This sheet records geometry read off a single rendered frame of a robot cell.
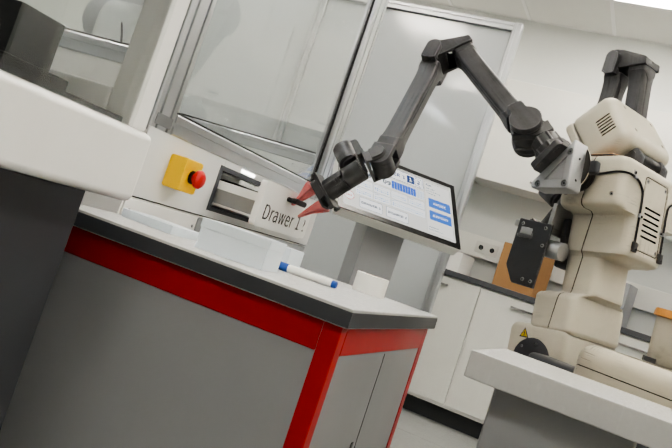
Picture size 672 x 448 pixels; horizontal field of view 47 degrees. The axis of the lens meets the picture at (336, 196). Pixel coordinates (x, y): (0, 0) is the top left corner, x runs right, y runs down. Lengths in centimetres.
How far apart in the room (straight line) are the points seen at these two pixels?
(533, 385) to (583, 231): 85
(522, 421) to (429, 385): 367
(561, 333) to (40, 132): 126
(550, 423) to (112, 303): 69
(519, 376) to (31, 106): 72
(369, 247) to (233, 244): 159
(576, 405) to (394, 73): 281
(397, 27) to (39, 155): 298
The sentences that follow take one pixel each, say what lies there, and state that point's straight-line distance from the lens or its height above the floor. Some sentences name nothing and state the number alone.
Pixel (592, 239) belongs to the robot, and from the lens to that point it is 189.
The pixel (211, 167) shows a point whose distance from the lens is 183.
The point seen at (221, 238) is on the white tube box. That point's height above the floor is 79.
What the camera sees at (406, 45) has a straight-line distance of 378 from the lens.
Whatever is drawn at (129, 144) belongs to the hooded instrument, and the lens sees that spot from 113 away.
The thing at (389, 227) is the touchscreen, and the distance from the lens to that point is 274.
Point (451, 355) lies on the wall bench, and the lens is 477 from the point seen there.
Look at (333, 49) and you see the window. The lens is 232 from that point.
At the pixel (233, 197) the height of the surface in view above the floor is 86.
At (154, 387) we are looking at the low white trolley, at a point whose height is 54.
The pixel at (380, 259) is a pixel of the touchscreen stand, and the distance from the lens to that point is 285.
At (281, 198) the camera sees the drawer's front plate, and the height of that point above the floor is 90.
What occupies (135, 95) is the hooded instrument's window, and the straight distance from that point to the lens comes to 113.
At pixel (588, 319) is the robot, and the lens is 190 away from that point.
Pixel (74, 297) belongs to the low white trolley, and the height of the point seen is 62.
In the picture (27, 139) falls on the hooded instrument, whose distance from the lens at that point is 98.
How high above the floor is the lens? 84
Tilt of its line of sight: 3 degrees up
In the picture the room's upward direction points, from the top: 19 degrees clockwise
